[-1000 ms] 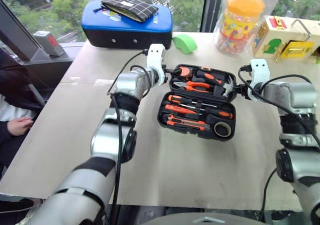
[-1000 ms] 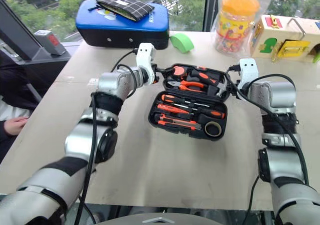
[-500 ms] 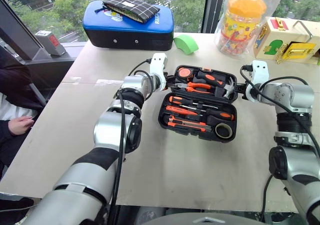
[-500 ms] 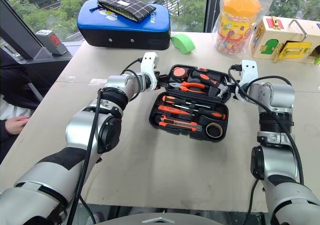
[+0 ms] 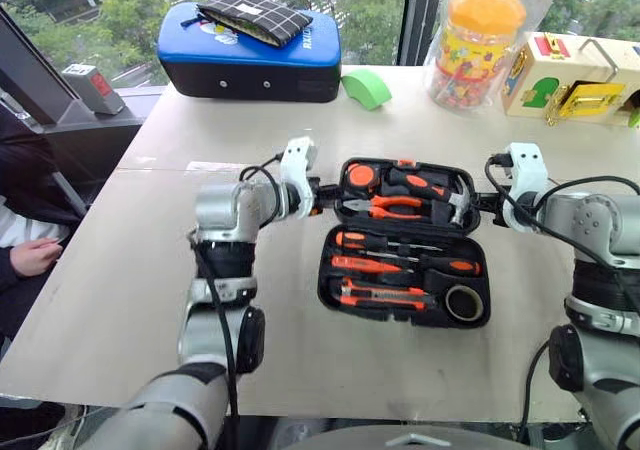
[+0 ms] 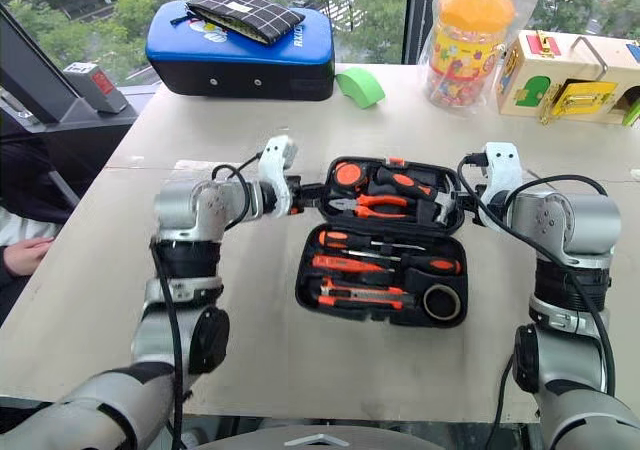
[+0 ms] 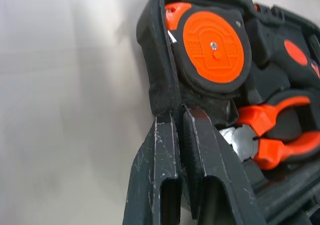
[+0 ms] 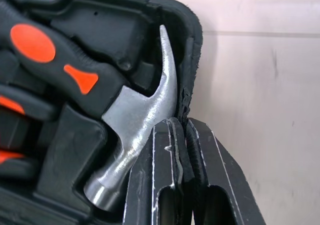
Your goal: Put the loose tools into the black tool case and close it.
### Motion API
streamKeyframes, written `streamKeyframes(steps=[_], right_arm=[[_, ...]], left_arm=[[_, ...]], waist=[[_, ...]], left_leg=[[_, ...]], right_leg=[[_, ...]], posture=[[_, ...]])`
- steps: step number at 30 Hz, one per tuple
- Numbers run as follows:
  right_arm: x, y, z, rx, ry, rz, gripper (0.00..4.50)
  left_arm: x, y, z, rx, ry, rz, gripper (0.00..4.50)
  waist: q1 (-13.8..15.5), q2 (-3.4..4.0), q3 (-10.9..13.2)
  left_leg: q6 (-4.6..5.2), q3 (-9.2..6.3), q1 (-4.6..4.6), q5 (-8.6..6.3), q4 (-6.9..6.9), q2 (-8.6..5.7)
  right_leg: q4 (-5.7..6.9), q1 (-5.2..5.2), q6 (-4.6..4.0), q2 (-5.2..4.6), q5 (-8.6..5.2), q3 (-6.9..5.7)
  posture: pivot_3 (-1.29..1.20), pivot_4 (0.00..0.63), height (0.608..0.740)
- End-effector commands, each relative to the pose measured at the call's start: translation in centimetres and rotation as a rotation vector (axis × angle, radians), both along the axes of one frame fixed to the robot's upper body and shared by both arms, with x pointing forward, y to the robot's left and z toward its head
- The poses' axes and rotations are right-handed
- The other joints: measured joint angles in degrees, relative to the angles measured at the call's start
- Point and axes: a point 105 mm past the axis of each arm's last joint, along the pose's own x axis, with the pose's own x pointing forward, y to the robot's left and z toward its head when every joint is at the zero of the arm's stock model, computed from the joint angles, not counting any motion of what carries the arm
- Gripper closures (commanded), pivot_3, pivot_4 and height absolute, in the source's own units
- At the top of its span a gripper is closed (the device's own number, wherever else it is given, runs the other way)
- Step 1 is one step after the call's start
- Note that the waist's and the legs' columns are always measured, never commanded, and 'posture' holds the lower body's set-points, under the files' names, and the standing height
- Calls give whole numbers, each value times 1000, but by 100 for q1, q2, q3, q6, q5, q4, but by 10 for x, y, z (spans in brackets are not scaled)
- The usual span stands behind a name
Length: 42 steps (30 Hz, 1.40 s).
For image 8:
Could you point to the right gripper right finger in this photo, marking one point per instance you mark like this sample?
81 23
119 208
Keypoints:
220 175

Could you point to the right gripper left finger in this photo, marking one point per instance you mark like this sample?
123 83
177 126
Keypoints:
160 160

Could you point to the black tool case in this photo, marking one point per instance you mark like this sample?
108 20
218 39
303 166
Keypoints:
112 35

